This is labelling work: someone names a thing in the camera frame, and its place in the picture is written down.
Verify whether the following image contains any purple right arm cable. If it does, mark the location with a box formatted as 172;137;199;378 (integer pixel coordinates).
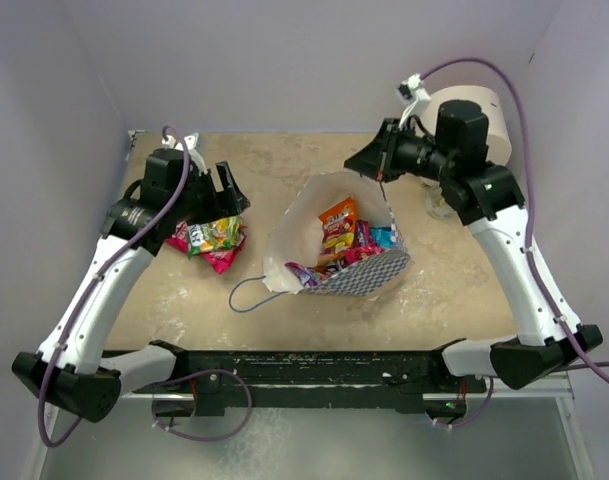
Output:
421;58;609;394

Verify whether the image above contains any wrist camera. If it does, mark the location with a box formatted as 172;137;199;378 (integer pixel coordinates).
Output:
396;73;431;117
162;132;207;174

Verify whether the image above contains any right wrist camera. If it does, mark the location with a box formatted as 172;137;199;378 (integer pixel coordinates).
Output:
396;73;431;117

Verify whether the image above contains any purple Skittles packet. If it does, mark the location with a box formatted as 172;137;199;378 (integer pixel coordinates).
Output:
284;262;328;288

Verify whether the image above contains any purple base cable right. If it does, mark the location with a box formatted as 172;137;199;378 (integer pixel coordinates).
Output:
426;374;495;432

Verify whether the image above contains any teal snack packet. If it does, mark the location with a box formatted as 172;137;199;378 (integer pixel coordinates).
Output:
370;227;395;250

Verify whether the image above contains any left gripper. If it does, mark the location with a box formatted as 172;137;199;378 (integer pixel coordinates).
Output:
171;162;249;226

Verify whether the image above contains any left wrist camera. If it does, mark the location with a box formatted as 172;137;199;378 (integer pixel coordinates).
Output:
162;132;207;174

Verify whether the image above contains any orange snack bag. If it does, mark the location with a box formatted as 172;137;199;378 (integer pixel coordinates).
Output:
318;196;358;254

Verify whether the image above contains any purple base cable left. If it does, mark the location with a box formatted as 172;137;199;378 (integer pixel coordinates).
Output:
151;369;253;444

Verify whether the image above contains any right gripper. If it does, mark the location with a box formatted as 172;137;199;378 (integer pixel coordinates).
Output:
345;118;456;183

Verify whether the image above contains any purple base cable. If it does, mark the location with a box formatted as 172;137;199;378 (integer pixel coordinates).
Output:
151;369;253;444
426;374;495;432

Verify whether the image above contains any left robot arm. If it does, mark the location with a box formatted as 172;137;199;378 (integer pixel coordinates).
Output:
12;148;250;423

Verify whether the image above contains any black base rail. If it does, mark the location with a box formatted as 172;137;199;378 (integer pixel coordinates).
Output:
134;350;490;416

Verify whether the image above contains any clear plastic lid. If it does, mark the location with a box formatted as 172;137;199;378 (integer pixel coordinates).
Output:
424;185;456;220

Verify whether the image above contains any purple chocolate bar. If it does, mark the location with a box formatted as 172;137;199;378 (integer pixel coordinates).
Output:
355;220;375;247

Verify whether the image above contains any green Fox's candy bag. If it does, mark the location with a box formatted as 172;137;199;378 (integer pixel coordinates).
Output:
187;216;242;257

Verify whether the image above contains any checkered paper bag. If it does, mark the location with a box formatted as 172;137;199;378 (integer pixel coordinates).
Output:
228;171;412;313

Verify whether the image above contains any white cylindrical container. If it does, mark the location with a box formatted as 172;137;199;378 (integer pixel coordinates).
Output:
419;85;512;171

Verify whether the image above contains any red Real crisps bag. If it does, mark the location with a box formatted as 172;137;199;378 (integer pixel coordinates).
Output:
165;217;246;274

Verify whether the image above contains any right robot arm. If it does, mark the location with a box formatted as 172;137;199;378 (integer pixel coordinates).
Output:
344;100;603;391

